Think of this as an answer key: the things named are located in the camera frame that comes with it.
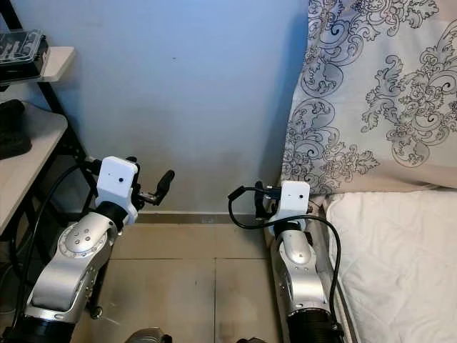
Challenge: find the beige skirting board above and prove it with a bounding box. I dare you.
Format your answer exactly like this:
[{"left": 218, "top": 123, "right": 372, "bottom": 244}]
[{"left": 139, "top": 211, "right": 272, "bottom": 225}]

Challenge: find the grey robot left leg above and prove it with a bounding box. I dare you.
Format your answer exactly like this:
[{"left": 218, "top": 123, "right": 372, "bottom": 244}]
[{"left": 124, "top": 327, "right": 174, "bottom": 343}]

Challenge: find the white quilted bed cover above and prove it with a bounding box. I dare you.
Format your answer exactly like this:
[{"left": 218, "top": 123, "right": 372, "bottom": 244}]
[{"left": 323, "top": 190, "right": 457, "bottom": 343}]

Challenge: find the black battery charger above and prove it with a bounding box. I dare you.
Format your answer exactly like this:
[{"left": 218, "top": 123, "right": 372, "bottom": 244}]
[{"left": 0, "top": 99, "right": 34, "bottom": 160}]

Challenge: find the small white shelf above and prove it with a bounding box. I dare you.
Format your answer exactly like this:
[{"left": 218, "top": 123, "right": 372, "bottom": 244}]
[{"left": 0, "top": 46, "right": 76, "bottom": 88}]

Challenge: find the clear lid black case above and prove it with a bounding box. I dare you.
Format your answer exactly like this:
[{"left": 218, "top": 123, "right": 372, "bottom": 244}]
[{"left": 0, "top": 30, "right": 50, "bottom": 83}]

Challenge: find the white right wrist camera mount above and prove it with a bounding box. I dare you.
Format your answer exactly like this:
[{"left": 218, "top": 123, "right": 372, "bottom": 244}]
[{"left": 269, "top": 181, "right": 311, "bottom": 237}]

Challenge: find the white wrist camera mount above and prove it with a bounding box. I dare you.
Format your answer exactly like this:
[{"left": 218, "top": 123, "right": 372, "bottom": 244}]
[
  {"left": 96, "top": 156, "right": 140, "bottom": 228},
  {"left": 269, "top": 181, "right": 311, "bottom": 237}
]

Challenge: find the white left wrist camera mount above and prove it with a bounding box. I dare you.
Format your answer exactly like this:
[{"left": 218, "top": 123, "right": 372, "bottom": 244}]
[{"left": 96, "top": 156, "right": 140, "bottom": 228}]

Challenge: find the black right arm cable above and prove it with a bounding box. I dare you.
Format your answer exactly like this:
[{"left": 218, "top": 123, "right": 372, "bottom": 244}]
[{"left": 228, "top": 186, "right": 343, "bottom": 329}]

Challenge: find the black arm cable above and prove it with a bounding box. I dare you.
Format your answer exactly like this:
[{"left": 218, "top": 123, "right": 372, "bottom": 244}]
[
  {"left": 16, "top": 161, "right": 101, "bottom": 329},
  {"left": 228, "top": 186, "right": 343, "bottom": 329}
]

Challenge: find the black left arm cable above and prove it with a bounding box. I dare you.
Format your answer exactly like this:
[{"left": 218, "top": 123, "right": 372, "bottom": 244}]
[{"left": 16, "top": 161, "right": 101, "bottom": 329}]

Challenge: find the black metal desk frame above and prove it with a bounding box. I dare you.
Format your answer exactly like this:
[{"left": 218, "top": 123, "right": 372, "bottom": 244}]
[{"left": 0, "top": 0, "right": 111, "bottom": 319}]

